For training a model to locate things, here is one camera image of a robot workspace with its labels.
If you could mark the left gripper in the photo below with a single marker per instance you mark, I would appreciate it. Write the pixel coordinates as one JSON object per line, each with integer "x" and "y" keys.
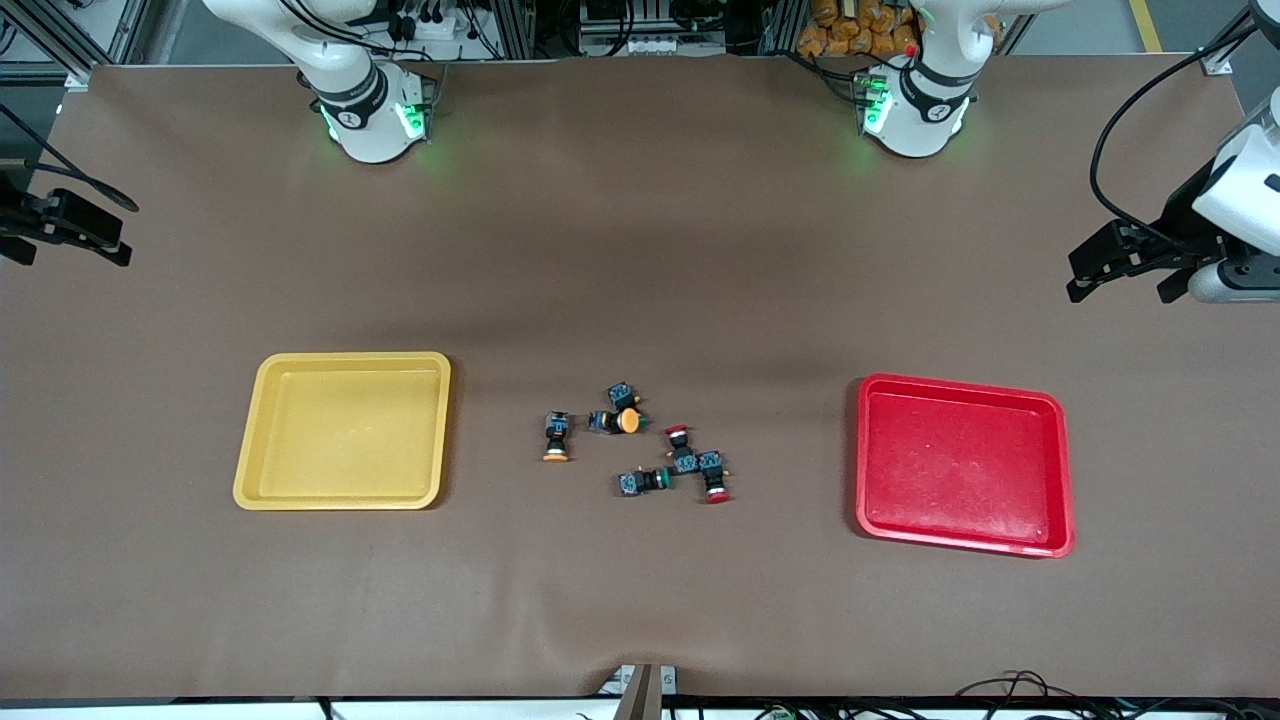
{"x": 1182, "y": 222}

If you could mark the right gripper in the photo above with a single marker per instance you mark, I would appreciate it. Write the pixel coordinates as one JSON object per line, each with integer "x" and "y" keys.
{"x": 18, "y": 221}

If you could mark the red push button switch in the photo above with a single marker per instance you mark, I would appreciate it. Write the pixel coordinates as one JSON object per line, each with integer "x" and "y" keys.
{"x": 684, "y": 461}
{"x": 714, "y": 480}

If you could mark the yellow push button switch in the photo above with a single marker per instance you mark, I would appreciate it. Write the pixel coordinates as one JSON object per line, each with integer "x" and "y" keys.
{"x": 556, "y": 435}
{"x": 627, "y": 421}

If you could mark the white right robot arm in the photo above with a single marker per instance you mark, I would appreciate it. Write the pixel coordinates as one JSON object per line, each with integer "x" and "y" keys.
{"x": 368, "y": 135}

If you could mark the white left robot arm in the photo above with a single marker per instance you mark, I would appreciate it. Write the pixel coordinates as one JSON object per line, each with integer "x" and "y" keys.
{"x": 915, "y": 135}

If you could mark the red plastic tray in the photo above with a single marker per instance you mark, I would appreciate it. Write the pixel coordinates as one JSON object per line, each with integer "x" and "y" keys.
{"x": 960, "y": 465}

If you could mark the yellow plastic tray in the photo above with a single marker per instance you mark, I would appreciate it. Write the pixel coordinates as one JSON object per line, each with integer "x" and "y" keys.
{"x": 340, "y": 430}

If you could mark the orange packets pile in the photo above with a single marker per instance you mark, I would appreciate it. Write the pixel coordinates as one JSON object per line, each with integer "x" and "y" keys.
{"x": 850, "y": 30}

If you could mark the white power strip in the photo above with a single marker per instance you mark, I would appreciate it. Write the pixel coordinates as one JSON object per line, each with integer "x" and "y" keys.
{"x": 430, "y": 25}

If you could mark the brown table mat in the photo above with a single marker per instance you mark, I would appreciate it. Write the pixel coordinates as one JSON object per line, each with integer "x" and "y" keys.
{"x": 640, "y": 250}

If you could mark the control electronics unit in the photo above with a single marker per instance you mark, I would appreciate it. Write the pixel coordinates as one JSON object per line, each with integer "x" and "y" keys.
{"x": 650, "y": 40}

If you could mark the aluminium frame profile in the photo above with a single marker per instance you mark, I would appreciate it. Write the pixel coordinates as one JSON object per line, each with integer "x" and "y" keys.
{"x": 40, "y": 70}

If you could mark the metal table bracket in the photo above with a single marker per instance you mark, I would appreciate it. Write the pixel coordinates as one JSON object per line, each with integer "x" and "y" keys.
{"x": 640, "y": 695}

